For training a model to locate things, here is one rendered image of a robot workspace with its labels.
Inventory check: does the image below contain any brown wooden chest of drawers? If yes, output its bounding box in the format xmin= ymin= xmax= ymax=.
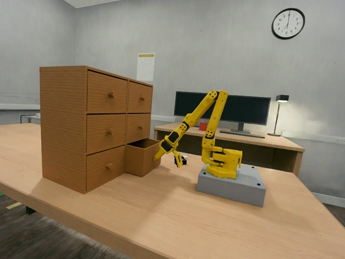
xmin=39 ymin=66 xmax=153 ymax=194

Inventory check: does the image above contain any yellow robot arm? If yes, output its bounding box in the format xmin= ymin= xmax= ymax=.
xmin=167 ymin=90 xmax=241 ymax=179

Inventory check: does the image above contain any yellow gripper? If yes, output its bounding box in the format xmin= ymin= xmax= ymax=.
xmin=153 ymin=135 xmax=183 ymax=168

